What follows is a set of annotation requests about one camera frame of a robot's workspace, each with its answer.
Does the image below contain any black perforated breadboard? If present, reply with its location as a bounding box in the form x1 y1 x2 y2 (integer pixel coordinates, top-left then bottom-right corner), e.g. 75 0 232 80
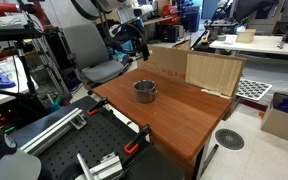
8 95 186 180

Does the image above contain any blue cloth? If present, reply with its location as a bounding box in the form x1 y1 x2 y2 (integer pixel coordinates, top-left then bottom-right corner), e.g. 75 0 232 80
0 69 18 90

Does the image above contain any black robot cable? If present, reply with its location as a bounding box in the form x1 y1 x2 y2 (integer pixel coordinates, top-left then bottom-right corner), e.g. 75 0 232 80
95 0 146 56

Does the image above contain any brown cardboard sheet red print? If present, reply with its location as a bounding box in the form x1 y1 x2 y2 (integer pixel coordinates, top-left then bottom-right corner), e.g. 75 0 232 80
135 44 247 100

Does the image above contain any grey and black cap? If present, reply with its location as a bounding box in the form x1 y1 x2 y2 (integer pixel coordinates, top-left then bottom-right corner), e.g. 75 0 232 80
0 117 43 180

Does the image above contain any small aluminium corner bracket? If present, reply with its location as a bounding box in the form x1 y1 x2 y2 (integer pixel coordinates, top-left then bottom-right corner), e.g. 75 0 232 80
69 113 89 131

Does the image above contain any black tripod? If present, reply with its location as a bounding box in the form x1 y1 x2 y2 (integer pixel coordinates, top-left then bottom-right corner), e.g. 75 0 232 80
0 39 49 112

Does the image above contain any white perforated crate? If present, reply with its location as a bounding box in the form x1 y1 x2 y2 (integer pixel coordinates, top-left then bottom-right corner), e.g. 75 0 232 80
235 77 274 102

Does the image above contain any stainless steel pot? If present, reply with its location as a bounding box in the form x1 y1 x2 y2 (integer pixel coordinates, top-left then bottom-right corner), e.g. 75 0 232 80
132 79 158 104

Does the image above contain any aluminium mount bracket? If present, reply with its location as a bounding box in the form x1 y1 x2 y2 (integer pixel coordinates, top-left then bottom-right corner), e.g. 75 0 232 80
75 151 125 180

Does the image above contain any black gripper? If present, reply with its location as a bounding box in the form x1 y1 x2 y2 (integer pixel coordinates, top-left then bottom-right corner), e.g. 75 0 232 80
139 39 151 62

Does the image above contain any light wooden box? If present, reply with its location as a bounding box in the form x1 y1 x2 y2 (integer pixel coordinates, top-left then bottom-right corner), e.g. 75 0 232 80
235 28 257 45

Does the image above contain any open cardboard box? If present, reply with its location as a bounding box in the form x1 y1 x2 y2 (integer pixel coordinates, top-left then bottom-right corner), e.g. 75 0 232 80
260 91 288 146

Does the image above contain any long white table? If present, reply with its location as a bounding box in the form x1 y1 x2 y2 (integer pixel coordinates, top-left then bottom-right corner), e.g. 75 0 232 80
208 33 288 58

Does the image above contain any black stereo camera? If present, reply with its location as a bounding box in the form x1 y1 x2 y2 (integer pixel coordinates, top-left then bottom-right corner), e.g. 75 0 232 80
0 24 45 43

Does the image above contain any grey office chair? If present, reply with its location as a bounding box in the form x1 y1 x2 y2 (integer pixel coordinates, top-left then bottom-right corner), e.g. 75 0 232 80
61 23 127 96

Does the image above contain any long aluminium extrusion rail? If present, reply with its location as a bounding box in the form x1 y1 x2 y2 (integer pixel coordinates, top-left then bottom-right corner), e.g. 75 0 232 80
18 107 84 157

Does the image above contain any metal step ladder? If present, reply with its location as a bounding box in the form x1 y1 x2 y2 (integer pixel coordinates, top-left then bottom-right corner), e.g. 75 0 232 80
30 35 72 98

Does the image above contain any white side table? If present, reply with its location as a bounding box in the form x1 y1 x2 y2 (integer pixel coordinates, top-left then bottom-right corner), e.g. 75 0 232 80
0 54 40 113

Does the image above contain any black table leg frame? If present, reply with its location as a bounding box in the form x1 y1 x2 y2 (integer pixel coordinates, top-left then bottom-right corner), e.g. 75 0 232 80
191 134 220 180

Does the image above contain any black orange-handled clamp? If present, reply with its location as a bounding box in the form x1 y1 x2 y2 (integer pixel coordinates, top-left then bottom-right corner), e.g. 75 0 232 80
86 96 110 117
123 123 152 155

